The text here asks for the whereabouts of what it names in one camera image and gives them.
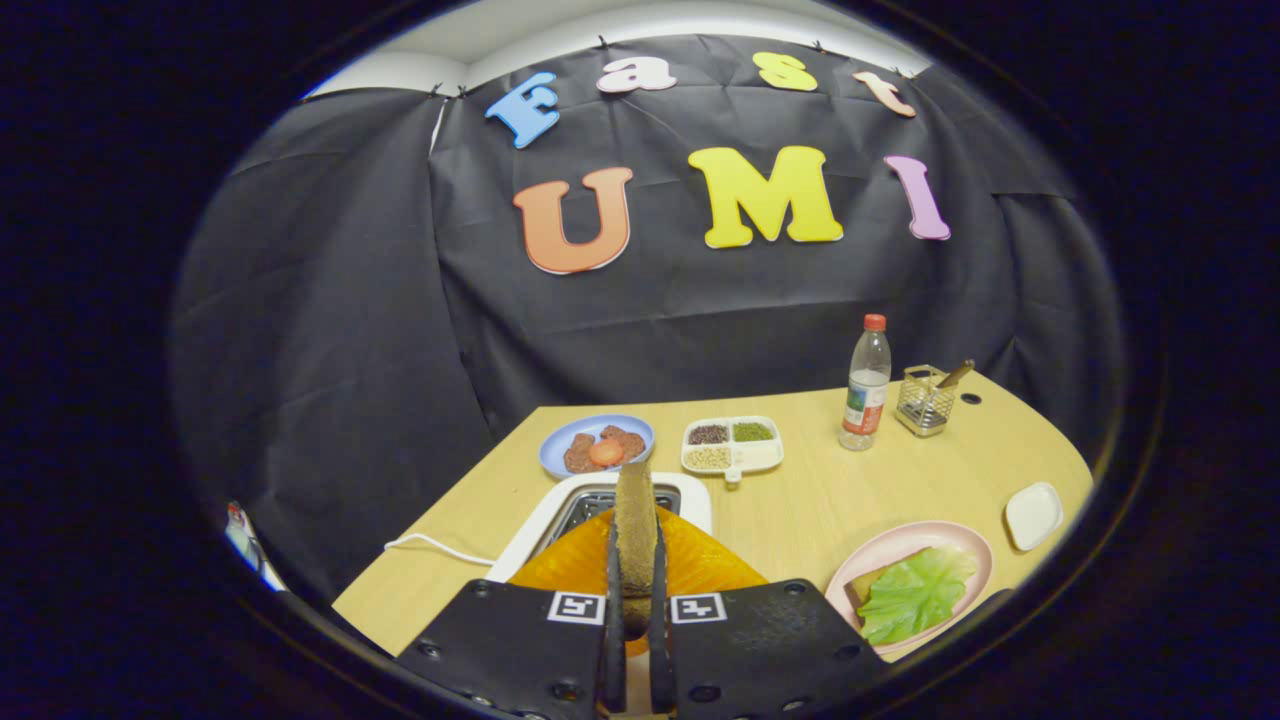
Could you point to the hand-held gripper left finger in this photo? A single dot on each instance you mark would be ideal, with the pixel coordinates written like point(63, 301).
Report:
point(520, 650)

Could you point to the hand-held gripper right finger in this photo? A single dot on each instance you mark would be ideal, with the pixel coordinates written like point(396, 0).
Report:
point(770, 650)

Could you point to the green lettuce leaf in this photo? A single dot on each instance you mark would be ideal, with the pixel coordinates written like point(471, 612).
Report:
point(915, 595)

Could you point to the brown toast slice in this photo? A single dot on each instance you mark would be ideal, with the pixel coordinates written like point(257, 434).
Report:
point(635, 540)

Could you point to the bread slice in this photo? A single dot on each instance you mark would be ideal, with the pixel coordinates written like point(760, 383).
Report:
point(858, 590)

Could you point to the white toaster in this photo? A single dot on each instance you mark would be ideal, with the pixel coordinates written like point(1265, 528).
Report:
point(530, 530)

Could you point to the pink plate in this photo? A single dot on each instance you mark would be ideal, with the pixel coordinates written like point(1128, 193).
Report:
point(900, 540)

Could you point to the white divided seed tray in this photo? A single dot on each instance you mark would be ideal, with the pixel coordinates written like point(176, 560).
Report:
point(755, 455)

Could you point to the blue plate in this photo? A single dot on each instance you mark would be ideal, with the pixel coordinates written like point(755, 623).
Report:
point(555, 455)

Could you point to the brown meat patty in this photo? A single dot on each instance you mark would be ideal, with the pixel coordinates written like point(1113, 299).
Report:
point(630, 440)
point(578, 455)

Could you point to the clear red-capped water bottle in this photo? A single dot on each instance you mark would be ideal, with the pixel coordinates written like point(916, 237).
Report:
point(866, 395)

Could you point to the small white plate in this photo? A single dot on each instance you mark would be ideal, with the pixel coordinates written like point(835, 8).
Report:
point(1033, 515)

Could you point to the brown wooden chopstick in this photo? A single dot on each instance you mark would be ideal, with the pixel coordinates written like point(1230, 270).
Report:
point(955, 373)

